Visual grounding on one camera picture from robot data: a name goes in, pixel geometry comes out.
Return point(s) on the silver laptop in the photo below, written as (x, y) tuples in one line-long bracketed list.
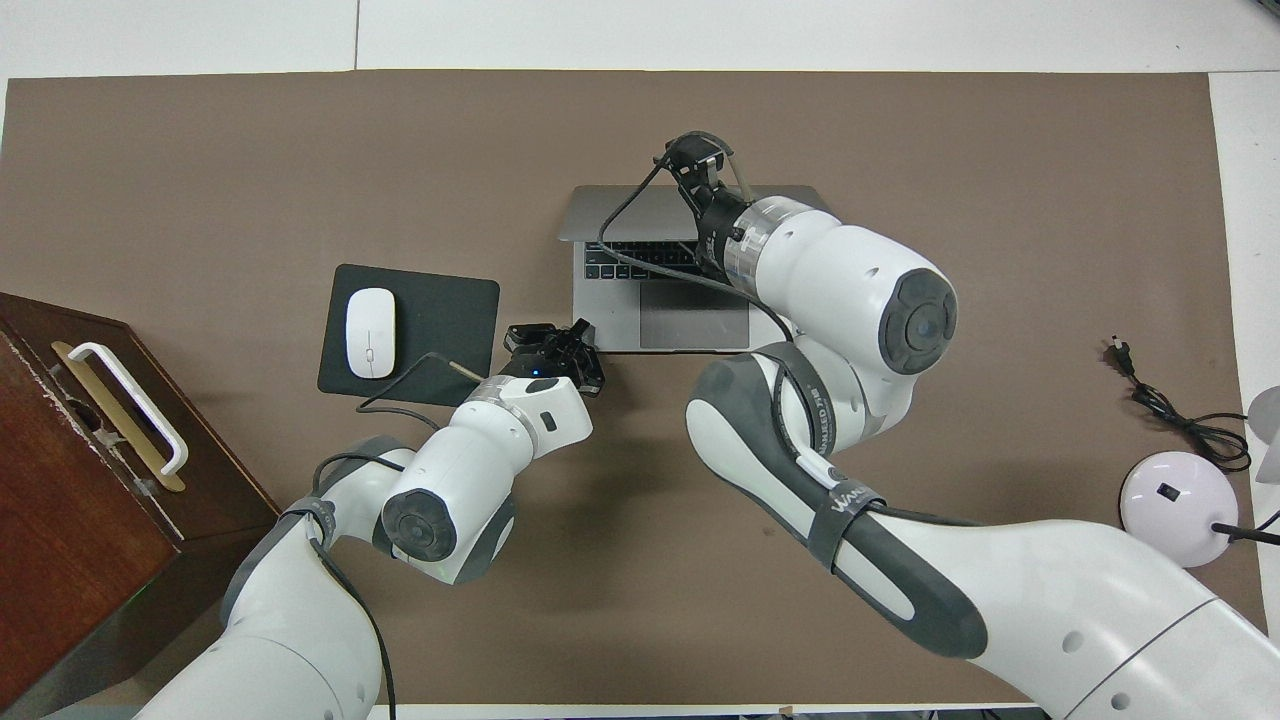
[(690, 325)]

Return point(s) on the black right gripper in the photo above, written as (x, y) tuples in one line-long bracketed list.
[(722, 235)]

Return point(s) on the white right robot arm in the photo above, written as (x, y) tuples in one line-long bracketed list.
[(850, 290)]

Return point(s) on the white desk lamp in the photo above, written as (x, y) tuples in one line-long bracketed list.
[(1175, 510)]

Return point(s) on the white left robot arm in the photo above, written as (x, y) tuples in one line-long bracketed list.
[(470, 470)]

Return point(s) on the white computer mouse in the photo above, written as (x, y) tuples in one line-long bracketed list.
[(370, 333)]

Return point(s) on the brown table mat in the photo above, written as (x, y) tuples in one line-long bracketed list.
[(300, 150)]

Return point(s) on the dark brown wooden box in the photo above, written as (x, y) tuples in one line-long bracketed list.
[(70, 560)]

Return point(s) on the black mouse pad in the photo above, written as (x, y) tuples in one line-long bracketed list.
[(445, 320)]

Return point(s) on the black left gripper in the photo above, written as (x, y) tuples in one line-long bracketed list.
[(545, 362)]

